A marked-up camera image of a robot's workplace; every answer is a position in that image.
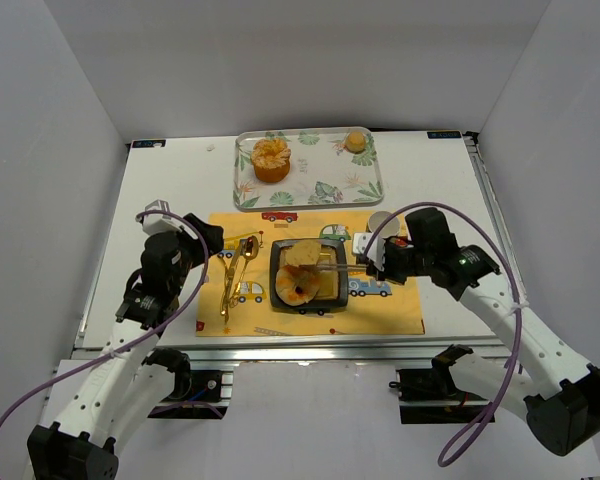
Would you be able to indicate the gold fork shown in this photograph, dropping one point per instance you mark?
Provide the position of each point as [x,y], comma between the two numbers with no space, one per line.
[230,274]

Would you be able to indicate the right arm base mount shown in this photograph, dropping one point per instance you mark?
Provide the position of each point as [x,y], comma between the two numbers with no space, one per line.
[422,401]

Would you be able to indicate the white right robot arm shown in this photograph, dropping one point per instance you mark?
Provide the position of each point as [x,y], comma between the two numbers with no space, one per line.
[551,387]

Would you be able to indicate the orange bundt cake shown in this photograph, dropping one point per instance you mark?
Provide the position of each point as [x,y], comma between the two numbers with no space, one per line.
[271,160]

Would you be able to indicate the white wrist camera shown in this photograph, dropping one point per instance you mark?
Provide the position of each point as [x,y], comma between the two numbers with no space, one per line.
[157,218]
[369,249]

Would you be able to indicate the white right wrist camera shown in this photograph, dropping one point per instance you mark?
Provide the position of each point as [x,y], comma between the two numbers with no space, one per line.
[369,249]

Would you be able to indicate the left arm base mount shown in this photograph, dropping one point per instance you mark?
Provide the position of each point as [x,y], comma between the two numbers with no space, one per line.
[196,394]

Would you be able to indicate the small round muffin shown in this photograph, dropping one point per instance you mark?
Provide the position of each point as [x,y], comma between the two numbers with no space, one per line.
[355,142]

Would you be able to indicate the metal tongs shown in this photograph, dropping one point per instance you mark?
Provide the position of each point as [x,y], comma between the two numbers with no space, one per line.
[340,269]

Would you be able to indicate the gold spoon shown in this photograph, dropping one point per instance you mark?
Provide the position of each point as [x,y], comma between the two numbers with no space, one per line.
[250,252]

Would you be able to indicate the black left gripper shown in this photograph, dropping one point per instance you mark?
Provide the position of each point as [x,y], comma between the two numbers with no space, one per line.
[210,237]

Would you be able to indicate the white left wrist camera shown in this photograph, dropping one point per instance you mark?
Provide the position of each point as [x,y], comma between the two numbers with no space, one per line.
[157,218]

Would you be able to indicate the yellow car print placemat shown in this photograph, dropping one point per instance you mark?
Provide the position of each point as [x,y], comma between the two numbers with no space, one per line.
[373,308]

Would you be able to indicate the black square plate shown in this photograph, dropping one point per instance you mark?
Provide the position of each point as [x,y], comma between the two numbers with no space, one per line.
[332,293]

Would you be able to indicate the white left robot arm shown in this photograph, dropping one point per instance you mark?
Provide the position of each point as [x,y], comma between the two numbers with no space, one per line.
[133,375]

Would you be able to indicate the seeded bread slice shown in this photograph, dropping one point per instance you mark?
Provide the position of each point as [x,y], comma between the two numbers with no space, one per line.
[304,253]

